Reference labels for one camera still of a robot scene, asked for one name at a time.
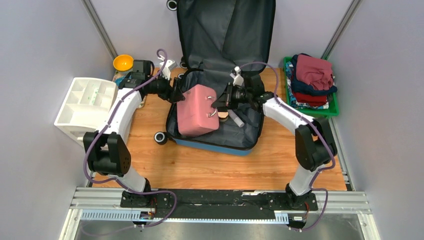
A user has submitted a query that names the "navy blue garment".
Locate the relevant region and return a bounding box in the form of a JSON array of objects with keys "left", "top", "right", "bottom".
[{"left": 291, "top": 53, "right": 338, "bottom": 96}]

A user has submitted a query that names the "blue fish-print suitcase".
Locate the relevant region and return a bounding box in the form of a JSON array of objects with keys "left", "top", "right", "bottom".
[{"left": 165, "top": 0, "right": 276, "bottom": 156}]

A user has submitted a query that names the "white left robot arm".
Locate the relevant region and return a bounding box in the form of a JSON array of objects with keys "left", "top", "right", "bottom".
[{"left": 82, "top": 59, "right": 184, "bottom": 208}]

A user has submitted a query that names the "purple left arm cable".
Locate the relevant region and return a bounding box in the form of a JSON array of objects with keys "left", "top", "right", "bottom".
[{"left": 82, "top": 48, "right": 178, "bottom": 229}]

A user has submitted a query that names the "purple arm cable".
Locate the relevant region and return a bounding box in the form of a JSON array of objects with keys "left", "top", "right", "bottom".
[
  {"left": 240, "top": 61, "right": 337, "bottom": 232},
  {"left": 82, "top": 48, "right": 178, "bottom": 229}
]

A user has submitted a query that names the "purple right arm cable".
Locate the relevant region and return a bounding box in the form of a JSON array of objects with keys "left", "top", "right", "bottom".
[{"left": 240, "top": 61, "right": 337, "bottom": 232}]

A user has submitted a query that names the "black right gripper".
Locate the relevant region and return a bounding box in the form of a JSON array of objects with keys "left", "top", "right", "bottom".
[{"left": 212, "top": 82, "right": 253, "bottom": 109}]

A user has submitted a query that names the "white plastic drawer organizer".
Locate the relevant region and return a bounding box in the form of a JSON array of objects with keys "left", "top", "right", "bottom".
[{"left": 54, "top": 77, "right": 133, "bottom": 154}]

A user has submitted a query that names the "green plastic tray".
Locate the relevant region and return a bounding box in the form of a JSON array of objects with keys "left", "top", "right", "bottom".
[{"left": 283, "top": 56, "right": 340, "bottom": 118}]

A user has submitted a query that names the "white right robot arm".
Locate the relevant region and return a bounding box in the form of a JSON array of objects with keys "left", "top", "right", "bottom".
[{"left": 211, "top": 74, "right": 337, "bottom": 210}]

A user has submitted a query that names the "pinkish maroon garment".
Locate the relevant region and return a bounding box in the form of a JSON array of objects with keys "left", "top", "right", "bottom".
[{"left": 296, "top": 54, "right": 334, "bottom": 91}]

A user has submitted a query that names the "gold lid cosmetic jar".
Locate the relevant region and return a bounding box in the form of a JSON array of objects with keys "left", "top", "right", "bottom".
[{"left": 218, "top": 111, "right": 229, "bottom": 122}]

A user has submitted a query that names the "yellow bowl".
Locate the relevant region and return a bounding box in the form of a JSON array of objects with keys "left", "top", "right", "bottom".
[{"left": 112, "top": 54, "right": 134, "bottom": 72}]

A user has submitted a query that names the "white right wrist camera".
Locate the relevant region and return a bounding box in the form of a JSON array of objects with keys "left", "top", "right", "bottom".
[{"left": 230, "top": 66, "right": 244, "bottom": 87}]

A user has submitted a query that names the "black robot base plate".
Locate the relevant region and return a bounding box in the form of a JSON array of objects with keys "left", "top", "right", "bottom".
[{"left": 119, "top": 189, "right": 319, "bottom": 226}]

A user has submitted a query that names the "teal polka-dot plate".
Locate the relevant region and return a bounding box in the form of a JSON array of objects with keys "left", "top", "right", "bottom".
[{"left": 115, "top": 76, "right": 126, "bottom": 89}]

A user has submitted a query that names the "white lavender cosmetic tube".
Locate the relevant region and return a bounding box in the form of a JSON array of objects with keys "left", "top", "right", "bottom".
[{"left": 228, "top": 109, "right": 245, "bottom": 128}]

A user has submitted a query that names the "aluminium frame rail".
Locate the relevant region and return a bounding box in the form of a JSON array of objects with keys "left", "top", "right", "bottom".
[{"left": 60, "top": 187, "right": 380, "bottom": 240}]

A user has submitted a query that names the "dark red garment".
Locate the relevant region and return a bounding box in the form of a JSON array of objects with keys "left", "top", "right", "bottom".
[{"left": 293, "top": 92, "right": 328, "bottom": 107}]

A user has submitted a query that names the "pink leather toiletry bag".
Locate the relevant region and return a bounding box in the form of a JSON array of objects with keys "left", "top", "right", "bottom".
[{"left": 176, "top": 84, "right": 220, "bottom": 137}]

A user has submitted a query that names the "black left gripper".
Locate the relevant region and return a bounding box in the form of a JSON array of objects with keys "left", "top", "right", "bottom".
[{"left": 146, "top": 71, "right": 186, "bottom": 104}]

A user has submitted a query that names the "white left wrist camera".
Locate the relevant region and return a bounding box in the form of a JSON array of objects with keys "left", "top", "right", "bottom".
[{"left": 159, "top": 59, "right": 178, "bottom": 80}]

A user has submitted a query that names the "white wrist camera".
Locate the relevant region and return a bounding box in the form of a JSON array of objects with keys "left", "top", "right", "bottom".
[
  {"left": 159, "top": 59, "right": 178, "bottom": 80},
  {"left": 230, "top": 66, "right": 244, "bottom": 87}
]

